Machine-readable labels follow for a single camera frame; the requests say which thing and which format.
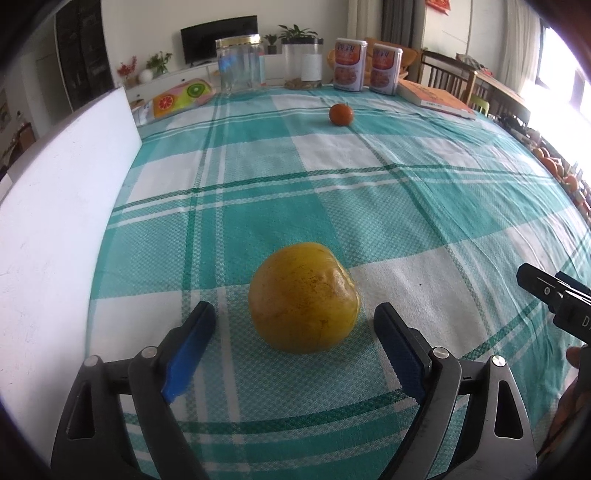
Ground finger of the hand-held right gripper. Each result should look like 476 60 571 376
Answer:
516 263 573 315
554 271 591 298

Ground black television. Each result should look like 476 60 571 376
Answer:
180 15 259 66

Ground white television cabinet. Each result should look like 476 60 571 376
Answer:
124 62 223 105

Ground small tangerine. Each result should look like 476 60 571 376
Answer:
329 103 355 127

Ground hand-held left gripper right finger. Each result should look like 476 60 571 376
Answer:
374 302 539 480

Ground white vase green plant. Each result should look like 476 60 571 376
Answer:
139 52 173 84

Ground wooden desk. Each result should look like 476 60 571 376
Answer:
475 69 528 121

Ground orange book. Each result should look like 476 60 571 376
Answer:
397 79 478 120

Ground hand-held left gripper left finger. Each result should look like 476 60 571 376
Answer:
51 301 217 480

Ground person's right hand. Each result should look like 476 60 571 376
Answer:
549 346 591 455

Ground red flower stems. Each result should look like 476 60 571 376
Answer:
117 56 138 86

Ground white red food can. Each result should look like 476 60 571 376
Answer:
333 38 368 93
369 43 404 96

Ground white board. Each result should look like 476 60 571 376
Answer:
0 85 143 467

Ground fruit print box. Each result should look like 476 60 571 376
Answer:
152 78 217 119

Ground large potted plant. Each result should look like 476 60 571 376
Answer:
278 24 319 45

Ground dark cabinet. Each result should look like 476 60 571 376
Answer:
55 0 114 110

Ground clear glass jar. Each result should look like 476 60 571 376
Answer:
215 34 267 96

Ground wooden chair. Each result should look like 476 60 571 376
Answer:
420 48 477 105

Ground clear plastic container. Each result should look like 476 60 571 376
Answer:
281 39 324 88

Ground yellow round fruit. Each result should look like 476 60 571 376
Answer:
248 243 361 356

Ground grey curtain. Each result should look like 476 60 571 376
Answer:
346 0 419 47

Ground green plaid tablecloth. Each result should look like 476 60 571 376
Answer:
85 83 591 480

